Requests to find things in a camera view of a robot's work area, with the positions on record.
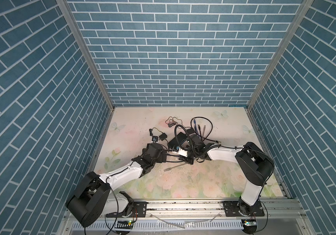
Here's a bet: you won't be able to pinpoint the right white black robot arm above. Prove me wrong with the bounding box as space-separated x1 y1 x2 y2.
178 142 275 216

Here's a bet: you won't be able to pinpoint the black power adapter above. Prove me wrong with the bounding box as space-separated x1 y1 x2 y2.
165 117 194 134
149 127 168 142

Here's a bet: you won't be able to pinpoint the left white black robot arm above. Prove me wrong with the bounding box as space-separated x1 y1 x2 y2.
65 143 167 228

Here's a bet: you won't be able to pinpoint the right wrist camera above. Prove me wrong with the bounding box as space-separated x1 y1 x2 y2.
172 146 187 157

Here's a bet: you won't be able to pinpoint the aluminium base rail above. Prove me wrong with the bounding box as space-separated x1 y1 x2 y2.
56 198 315 235

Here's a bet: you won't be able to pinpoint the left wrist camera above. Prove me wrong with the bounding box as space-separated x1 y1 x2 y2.
151 136 159 143

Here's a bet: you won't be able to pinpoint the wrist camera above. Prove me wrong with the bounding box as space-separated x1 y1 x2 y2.
151 136 159 143
172 146 187 157

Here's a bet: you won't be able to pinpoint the grey ethernet cable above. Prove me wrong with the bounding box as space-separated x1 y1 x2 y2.
163 124 207 172

